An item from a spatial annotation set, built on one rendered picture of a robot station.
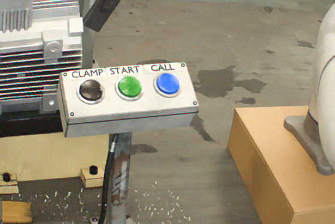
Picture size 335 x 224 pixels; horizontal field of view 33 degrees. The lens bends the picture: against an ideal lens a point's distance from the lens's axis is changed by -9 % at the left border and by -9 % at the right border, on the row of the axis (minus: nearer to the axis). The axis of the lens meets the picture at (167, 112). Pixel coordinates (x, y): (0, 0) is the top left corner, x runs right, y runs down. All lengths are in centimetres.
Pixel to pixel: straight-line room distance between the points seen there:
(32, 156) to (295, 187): 43
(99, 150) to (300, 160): 34
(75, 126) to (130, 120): 7
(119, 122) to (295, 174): 32
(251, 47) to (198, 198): 66
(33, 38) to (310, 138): 49
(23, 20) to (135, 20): 79
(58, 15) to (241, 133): 40
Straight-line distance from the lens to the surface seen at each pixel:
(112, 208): 88
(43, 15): 90
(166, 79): 77
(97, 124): 75
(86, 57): 132
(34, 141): 97
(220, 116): 124
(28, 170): 101
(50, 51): 86
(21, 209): 95
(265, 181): 97
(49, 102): 91
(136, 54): 145
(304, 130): 102
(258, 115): 109
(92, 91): 74
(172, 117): 77
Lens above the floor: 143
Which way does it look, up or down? 31 degrees down
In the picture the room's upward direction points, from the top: 7 degrees clockwise
